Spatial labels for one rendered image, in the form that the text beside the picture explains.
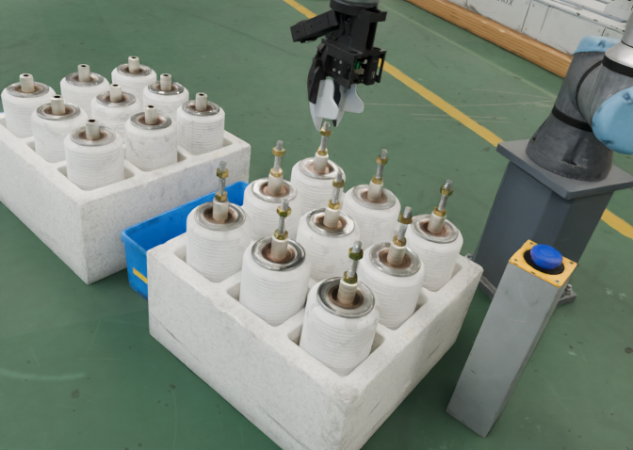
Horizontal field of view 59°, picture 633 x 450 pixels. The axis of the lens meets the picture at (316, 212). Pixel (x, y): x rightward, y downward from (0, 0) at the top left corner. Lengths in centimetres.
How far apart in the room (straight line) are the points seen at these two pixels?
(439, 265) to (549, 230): 30
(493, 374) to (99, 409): 58
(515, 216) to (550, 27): 198
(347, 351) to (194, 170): 54
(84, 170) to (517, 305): 73
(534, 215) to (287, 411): 59
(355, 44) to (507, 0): 242
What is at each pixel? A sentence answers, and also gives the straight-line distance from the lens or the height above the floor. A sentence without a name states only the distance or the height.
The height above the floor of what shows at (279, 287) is 23.
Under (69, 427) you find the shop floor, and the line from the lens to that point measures 91.
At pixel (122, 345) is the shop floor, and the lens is 100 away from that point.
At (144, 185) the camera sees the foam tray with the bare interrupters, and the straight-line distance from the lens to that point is 106.
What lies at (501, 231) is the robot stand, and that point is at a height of 14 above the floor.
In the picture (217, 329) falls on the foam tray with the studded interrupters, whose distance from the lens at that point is 83.
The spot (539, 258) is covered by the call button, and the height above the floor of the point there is 33.
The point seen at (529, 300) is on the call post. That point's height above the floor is 27.
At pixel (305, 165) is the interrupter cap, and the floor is 25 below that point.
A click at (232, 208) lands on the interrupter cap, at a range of 85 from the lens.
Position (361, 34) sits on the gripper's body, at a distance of 85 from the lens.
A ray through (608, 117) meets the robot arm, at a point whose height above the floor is 46.
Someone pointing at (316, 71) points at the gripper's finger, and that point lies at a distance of 89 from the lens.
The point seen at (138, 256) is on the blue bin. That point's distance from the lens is 101.
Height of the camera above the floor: 73
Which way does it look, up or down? 33 degrees down
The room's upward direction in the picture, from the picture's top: 10 degrees clockwise
